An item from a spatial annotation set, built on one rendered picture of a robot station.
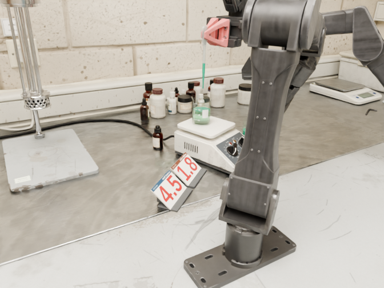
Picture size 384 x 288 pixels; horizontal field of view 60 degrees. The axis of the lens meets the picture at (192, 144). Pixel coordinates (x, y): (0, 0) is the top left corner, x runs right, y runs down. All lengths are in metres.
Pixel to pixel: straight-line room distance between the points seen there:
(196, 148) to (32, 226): 0.42
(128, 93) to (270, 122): 0.84
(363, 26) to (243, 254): 0.59
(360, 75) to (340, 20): 0.95
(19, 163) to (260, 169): 0.64
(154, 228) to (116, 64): 0.76
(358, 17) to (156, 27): 0.71
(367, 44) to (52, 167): 0.81
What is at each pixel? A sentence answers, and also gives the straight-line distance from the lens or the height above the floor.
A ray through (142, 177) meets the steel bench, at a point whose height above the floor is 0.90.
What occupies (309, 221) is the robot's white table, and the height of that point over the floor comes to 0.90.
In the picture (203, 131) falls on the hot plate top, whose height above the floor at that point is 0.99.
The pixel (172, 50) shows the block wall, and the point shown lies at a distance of 1.36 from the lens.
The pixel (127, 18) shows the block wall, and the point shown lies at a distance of 1.28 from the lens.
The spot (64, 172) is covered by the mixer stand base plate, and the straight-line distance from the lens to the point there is 0.87.
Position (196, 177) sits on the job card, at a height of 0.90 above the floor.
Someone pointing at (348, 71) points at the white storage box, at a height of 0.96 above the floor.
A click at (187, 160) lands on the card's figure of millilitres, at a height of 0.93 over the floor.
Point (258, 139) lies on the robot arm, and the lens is 0.50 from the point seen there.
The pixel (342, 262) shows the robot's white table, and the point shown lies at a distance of 0.66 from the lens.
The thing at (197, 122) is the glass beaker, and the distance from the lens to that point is 0.89.
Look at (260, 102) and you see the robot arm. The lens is 0.49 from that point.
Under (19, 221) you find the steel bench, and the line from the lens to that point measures 0.75.
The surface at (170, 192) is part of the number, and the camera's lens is 0.73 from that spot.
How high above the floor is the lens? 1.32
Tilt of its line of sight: 25 degrees down
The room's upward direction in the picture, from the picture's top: 2 degrees clockwise
